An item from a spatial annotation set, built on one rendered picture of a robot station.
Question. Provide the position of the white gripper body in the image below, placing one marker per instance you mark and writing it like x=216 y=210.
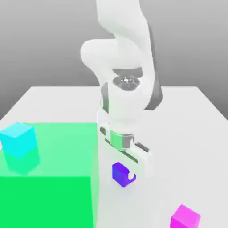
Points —
x=145 y=164

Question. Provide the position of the small blue cube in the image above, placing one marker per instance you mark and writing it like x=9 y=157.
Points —
x=119 y=175

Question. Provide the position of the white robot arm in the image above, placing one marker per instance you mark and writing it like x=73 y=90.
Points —
x=128 y=44

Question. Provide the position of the small magenta cube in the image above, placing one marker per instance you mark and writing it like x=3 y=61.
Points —
x=184 y=218

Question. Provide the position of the small cyan cube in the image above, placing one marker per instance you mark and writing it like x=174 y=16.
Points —
x=17 y=142

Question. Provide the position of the large green box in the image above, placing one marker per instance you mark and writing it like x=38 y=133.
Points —
x=44 y=201

